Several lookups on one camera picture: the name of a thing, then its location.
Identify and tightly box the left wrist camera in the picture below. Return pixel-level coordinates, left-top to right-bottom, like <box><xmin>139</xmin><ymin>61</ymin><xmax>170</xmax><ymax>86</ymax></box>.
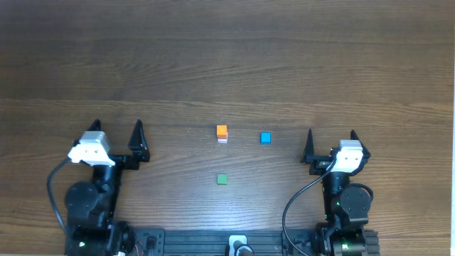
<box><xmin>67</xmin><ymin>130</ymin><xmax>117</xmax><ymax>167</ymax></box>

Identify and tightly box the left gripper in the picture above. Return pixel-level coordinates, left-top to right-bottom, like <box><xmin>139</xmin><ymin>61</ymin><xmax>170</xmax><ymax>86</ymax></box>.
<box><xmin>87</xmin><ymin>119</ymin><xmax>151</xmax><ymax>171</ymax></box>

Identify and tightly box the mounting rail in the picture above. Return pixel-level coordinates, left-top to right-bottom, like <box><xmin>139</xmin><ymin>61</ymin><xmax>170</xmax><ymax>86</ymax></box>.
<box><xmin>65</xmin><ymin>227</ymin><xmax>380</xmax><ymax>256</ymax></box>

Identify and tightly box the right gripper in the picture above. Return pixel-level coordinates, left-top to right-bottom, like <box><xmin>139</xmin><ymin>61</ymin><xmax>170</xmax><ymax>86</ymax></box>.
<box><xmin>300</xmin><ymin>128</ymin><xmax>371</xmax><ymax>176</ymax></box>

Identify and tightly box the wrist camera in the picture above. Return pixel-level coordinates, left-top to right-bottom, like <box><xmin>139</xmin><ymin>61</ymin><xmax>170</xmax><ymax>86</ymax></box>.
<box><xmin>67</xmin><ymin>130</ymin><xmax>117</xmax><ymax>167</ymax></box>
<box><xmin>334</xmin><ymin>139</ymin><xmax>365</xmax><ymax>174</ymax></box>

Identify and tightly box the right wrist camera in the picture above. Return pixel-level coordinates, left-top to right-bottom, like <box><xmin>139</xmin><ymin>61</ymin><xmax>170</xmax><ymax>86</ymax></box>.
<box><xmin>334</xmin><ymin>139</ymin><xmax>365</xmax><ymax>174</ymax></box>

